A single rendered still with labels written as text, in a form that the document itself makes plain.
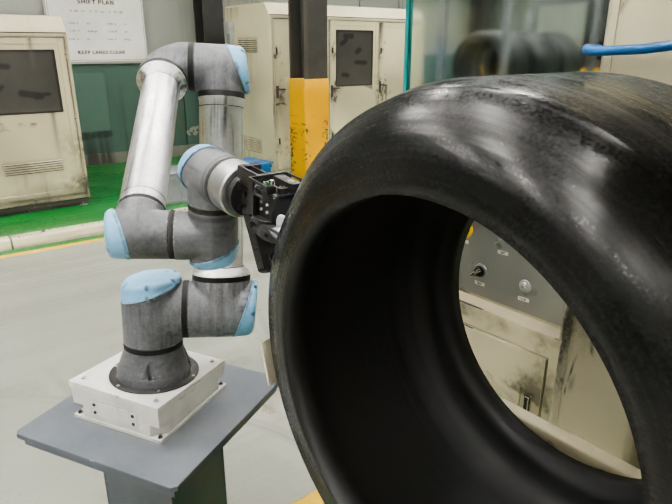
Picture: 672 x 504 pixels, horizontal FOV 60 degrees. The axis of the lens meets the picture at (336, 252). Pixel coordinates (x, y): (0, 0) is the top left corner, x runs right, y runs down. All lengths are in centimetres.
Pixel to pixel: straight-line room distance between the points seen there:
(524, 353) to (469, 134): 104
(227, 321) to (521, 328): 72
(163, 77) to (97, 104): 721
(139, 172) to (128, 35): 758
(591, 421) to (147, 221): 79
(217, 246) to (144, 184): 19
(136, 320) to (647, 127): 127
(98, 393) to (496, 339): 100
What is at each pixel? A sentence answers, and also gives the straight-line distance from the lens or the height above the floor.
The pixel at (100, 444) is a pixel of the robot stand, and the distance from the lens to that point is 160.
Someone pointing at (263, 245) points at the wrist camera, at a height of 122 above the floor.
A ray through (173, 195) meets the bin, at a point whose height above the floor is 9.
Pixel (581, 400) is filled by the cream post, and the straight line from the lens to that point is 97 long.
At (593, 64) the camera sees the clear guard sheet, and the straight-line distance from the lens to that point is 129.
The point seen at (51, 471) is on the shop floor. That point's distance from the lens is 258.
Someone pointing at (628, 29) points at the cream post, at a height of 153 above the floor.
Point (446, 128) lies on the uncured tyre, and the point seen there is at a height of 145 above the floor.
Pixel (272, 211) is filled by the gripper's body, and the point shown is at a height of 129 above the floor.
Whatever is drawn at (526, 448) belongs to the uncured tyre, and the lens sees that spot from 90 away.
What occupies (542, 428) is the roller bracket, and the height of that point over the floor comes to 95.
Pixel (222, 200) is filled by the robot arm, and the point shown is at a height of 128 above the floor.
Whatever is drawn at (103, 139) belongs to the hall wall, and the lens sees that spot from 869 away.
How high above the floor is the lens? 151
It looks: 19 degrees down
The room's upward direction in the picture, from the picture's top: straight up
